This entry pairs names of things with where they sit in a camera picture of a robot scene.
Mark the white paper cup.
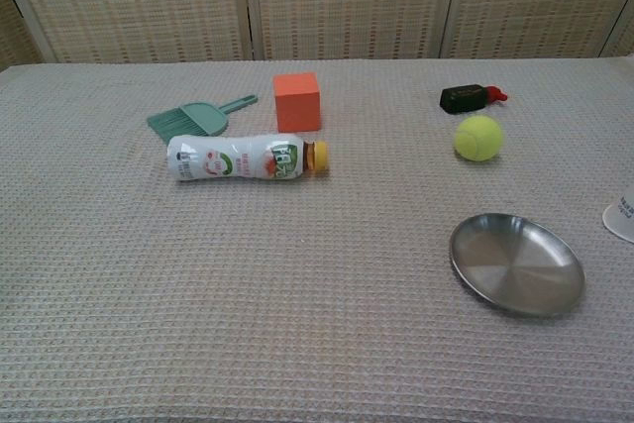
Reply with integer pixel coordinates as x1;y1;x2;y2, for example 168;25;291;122
601;193;634;245

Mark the round silver metal bowl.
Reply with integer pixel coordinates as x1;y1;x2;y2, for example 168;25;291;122
449;212;586;319

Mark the orange foam cube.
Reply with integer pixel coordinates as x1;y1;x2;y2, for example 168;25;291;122
272;71;323;134

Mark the beige waffle weave tablecloth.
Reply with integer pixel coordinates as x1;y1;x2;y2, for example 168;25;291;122
0;53;634;423

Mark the white plastic bottle yellow cap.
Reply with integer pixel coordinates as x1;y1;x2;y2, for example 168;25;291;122
166;134;331;182

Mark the green mini dustpan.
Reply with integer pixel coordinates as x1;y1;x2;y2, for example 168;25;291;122
177;93;261;138

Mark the green mini brush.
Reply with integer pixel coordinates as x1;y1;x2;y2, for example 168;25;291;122
146;110;209;145

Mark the yellow tennis ball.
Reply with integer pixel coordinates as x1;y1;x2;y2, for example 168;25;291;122
453;114;504;162

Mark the small black bottle red cap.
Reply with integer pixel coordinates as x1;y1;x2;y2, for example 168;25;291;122
439;81;510;117

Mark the woven folding screen panel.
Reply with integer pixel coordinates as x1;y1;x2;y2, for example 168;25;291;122
0;0;55;71
601;0;634;58
242;0;470;62
440;0;634;60
0;0;259;65

